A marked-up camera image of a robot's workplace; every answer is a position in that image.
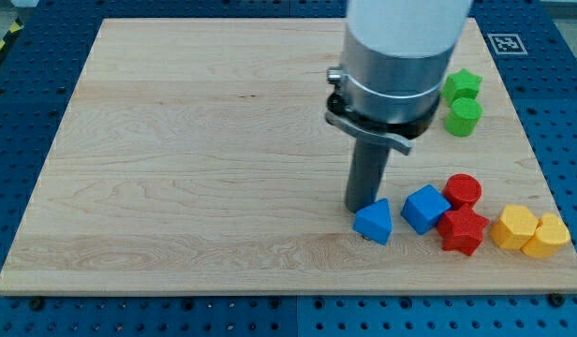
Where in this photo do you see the yellow hexagon block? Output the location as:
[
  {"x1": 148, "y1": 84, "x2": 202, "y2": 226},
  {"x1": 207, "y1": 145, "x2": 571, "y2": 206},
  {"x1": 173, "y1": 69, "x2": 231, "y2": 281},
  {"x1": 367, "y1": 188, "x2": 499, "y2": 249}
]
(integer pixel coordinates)
[{"x1": 489, "y1": 205, "x2": 539, "y2": 250}]

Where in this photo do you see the green cylinder block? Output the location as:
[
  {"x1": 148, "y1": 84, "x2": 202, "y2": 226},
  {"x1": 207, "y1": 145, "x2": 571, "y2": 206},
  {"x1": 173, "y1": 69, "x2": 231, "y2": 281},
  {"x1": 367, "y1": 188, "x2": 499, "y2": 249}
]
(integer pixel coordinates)
[{"x1": 445, "y1": 97, "x2": 483, "y2": 137}]

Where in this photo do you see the green star block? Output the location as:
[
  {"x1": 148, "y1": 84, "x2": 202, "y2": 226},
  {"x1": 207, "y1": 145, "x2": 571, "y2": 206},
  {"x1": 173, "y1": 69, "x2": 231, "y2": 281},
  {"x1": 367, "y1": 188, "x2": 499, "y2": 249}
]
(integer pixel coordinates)
[{"x1": 441, "y1": 68, "x2": 483, "y2": 106}]

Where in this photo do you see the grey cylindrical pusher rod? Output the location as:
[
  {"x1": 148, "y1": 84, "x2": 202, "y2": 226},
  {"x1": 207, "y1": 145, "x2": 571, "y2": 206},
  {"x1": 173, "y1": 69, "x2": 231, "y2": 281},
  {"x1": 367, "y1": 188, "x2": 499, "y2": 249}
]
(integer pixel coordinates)
[{"x1": 345, "y1": 139, "x2": 390, "y2": 213}]

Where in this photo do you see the light wooden board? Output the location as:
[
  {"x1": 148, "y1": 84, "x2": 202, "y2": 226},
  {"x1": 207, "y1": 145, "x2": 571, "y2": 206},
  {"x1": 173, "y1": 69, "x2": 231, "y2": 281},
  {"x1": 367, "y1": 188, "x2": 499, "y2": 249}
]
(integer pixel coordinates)
[{"x1": 0, "y1": 19, "x2": 577, "y2": 297}]

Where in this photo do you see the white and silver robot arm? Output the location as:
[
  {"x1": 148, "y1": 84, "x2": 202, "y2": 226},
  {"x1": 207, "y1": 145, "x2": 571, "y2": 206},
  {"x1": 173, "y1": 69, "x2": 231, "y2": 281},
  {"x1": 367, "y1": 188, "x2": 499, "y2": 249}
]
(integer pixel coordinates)
[{"x1": 325, "y1": 0, "x2": 472, "y2": 154}]

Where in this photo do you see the red star block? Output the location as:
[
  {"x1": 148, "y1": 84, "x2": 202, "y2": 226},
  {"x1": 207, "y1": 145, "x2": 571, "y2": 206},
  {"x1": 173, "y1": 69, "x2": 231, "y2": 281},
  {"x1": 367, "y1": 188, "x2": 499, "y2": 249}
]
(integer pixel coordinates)
[{"x1": 436, "y1": 206, "x2": 490, "y2": 256}]

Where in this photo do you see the red cylinder block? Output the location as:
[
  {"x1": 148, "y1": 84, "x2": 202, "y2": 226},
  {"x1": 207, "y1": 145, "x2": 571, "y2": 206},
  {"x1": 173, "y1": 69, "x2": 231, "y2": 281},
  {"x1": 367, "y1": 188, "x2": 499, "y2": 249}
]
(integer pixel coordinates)
[{"x1": 442, "y1": 173, "x2": 482, "y2": 209}]

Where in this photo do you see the yellow black hazard tape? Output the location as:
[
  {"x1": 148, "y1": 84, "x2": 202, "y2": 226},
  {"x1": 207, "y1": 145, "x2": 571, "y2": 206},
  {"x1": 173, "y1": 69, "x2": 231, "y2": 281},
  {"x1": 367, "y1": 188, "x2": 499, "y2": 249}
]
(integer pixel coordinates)
[{"x1": 0, "y1": 18, "x2": 24, "y2": 63}]

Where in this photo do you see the white fiducial marker tag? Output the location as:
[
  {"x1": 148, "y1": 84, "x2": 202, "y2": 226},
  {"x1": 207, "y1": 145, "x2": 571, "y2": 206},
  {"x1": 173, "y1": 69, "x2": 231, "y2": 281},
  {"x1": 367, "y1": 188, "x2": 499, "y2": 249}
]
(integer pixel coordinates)
[{"x1": 488, "y1": 33, "x2": 527, "y2": 55}]

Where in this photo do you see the blue cube block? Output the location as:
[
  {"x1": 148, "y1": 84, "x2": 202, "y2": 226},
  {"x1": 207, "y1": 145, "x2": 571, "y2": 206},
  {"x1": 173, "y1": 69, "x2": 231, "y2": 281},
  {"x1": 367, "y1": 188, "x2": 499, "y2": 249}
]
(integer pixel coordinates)
[{"x1": 401, "y1": 184, "x2": 451, "y2": 235}]

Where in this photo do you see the blue triangle block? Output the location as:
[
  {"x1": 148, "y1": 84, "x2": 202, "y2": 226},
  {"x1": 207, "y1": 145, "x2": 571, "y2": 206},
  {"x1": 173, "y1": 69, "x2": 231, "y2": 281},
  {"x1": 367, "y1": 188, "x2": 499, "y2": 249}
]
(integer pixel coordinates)
[{"x1": 352, "y1": 198, "x2": 392, "y2": 245}]

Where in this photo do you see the yellow heart block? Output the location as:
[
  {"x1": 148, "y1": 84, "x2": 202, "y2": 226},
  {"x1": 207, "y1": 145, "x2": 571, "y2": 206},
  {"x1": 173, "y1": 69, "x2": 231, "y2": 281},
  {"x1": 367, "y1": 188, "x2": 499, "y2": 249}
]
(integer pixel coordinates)
[{"x1": 521, "y1": 212, "x2": 571, "y2": 258}]

